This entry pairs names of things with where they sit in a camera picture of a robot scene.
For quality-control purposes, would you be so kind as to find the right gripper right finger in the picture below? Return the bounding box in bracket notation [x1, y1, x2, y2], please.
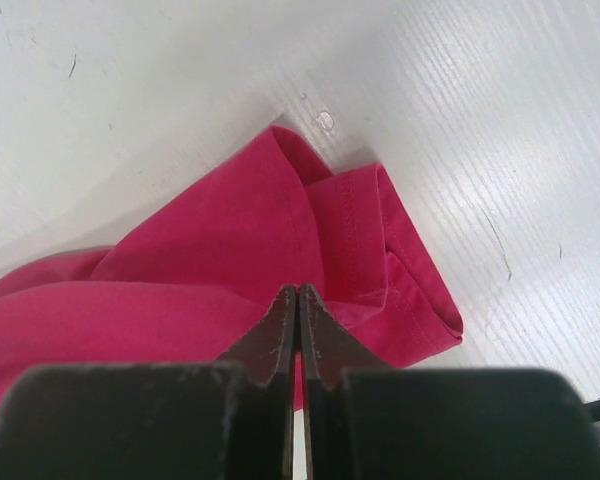
[298, 285, 600, 479]

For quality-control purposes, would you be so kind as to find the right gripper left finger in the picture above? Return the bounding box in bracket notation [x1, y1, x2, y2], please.
[0, 286, 297, 479]

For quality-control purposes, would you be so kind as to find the pink t shirt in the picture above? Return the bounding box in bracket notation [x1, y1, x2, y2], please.
[0, 127, 463, 402]

